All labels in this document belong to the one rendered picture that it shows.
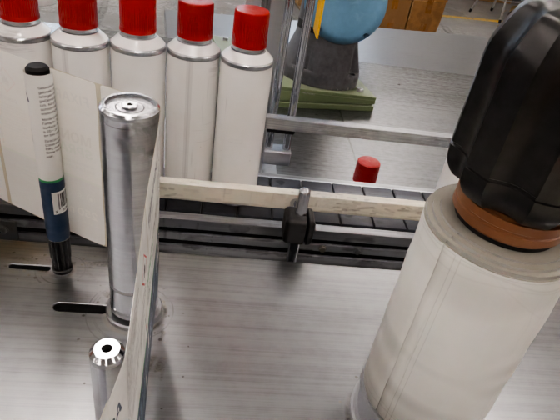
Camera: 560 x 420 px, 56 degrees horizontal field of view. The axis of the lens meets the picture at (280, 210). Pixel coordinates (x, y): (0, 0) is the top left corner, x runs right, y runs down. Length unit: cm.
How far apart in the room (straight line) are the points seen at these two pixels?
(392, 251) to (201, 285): 23
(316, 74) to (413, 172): 26
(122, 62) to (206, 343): 27
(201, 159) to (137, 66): 12
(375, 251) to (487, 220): 33
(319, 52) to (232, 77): 46
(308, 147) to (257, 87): 32
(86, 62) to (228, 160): 16
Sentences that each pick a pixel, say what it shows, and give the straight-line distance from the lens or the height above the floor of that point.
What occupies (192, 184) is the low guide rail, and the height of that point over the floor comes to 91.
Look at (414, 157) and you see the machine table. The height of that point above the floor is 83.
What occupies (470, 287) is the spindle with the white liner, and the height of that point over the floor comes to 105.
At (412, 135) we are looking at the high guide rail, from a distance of 63.
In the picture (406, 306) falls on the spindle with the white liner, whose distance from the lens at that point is 32.
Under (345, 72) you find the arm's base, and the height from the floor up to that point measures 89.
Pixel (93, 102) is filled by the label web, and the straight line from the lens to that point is 40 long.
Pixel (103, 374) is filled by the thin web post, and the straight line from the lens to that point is 20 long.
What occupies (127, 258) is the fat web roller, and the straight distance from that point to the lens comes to 40.
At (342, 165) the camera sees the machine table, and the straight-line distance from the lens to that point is 80.
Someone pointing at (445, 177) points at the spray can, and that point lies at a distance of 63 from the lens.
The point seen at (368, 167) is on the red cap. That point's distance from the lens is 75.
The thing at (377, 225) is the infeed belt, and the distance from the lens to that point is 60.
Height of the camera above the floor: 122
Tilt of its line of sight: 35 degrees down
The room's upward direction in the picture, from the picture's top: 10 degrees clockwise
